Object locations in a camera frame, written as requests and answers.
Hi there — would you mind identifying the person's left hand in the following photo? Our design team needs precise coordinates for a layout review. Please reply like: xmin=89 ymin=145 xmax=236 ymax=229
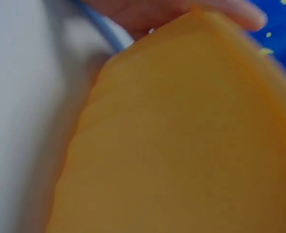
xmin=111 ymin=0 xmax=269 ymax=41

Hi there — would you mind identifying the orange soft sheet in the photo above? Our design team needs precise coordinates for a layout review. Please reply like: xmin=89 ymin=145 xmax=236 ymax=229
xmin=45 ymin=7 xmax=286 ymax=233

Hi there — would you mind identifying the light blue curved strip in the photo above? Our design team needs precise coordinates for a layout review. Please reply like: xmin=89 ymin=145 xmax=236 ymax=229
xmin=78 ymin=0 xmax=135 ymax=53

